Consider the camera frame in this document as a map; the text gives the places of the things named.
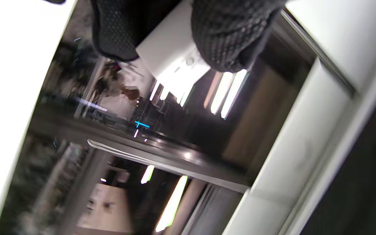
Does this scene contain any person's left hand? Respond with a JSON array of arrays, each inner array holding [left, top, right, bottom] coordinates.
[[89, 0, 287, 73]]

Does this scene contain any white box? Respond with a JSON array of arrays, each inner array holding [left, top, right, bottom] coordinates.
[[135, 0, 212, 98]]

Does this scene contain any dark glass window pane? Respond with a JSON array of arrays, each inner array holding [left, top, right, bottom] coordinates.
[[0, 0, 317, 235]]

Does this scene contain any grey window crossbar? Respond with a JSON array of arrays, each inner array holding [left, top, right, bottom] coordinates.
[[87, 139, 252, 194]]

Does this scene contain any white window frame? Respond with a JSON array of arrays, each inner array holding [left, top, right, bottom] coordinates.
[[0, 0, 376, 235]]

